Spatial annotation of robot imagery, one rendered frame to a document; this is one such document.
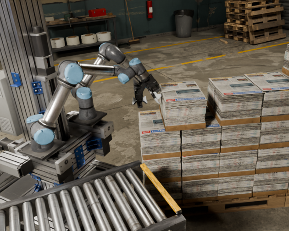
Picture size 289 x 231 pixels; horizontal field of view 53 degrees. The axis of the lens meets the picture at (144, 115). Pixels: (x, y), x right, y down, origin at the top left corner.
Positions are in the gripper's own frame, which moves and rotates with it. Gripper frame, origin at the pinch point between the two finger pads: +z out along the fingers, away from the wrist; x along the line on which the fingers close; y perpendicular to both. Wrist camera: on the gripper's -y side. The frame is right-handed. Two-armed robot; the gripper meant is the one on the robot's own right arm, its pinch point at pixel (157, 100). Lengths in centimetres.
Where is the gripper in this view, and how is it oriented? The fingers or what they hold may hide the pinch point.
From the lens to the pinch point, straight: 213.2
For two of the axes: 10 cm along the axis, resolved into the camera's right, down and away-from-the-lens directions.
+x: -0.7, -4.4, 8.9
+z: 5.4, 7.4, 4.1
